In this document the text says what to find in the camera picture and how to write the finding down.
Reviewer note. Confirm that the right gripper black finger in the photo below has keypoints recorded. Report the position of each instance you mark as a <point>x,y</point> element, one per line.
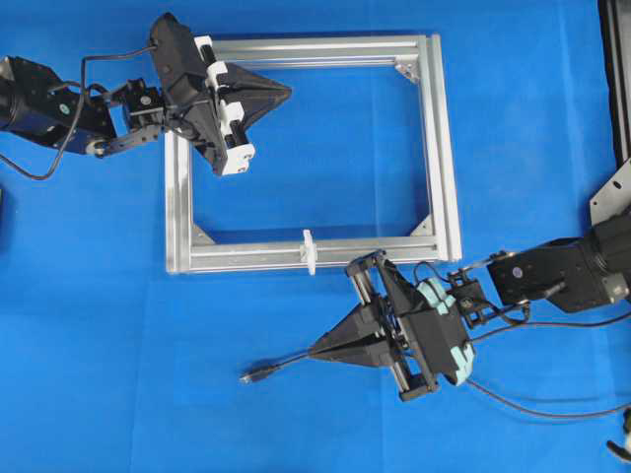
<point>369,352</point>
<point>361,322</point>

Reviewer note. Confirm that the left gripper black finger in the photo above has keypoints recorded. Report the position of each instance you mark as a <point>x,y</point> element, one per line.
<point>238,82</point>
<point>256,103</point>

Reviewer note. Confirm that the right gripper body black rail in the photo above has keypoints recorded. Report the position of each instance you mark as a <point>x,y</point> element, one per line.
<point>379,284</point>

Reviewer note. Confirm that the left gripper body white rail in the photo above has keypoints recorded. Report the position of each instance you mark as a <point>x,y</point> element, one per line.
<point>213,127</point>

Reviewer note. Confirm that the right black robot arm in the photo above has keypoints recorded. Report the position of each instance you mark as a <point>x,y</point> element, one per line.
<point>573,273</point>

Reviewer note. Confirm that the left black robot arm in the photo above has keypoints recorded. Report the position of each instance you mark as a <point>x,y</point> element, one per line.
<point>36,105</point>

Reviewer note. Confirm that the dark object at left edge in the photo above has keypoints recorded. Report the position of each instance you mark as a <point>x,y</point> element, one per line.
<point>2,202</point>

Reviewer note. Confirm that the black stand at right edge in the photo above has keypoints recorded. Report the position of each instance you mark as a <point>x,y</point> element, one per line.
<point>614,17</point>

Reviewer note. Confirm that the right wrist camera teal mount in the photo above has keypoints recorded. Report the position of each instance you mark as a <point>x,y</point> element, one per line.
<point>433,328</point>

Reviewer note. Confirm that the left wrist camera black housing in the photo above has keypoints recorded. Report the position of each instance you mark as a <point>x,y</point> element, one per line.
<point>177,61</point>

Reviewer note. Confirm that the white string loop holder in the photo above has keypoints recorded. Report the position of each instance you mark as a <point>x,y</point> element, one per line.
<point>308,252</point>

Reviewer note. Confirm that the aluminium extrusion frame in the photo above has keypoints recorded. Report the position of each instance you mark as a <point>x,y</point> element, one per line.
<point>418,57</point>

